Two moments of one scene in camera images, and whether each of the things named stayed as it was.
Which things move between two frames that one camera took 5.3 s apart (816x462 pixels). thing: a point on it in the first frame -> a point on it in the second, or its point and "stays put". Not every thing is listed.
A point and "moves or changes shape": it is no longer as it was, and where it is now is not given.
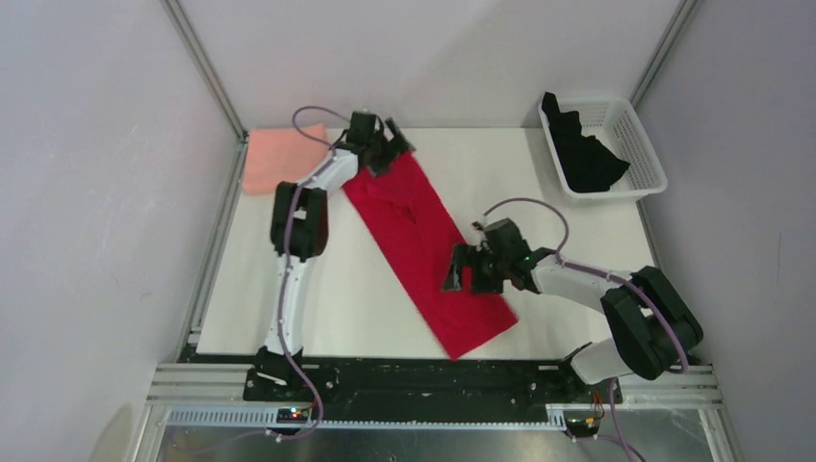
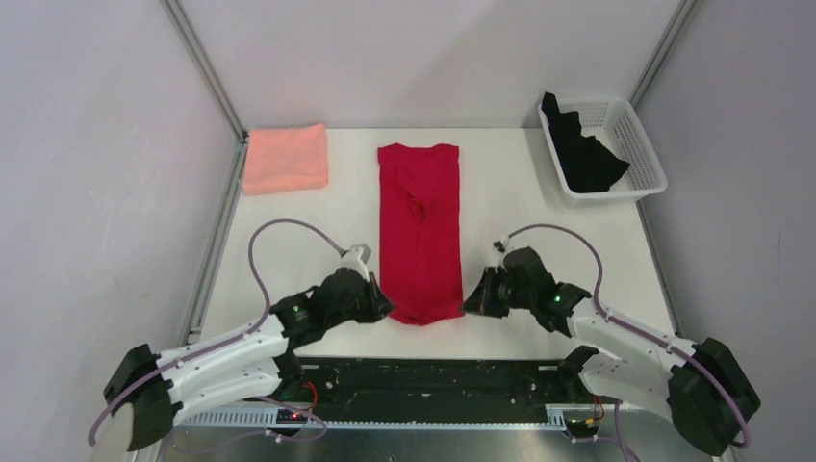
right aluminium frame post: x=661 y=51 stays put
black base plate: x=430 y=384 stays put
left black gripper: x=395 y=148 -> x=378 y=304
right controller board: x=579 y=427 stays put
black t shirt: x=584 y=161 stays put
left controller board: x=292 y=416 stays put
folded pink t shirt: x=279 y=155 stays put
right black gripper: x=469 y=256 -> x=481 y=301
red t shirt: x=418 y=234 moves or changes shape
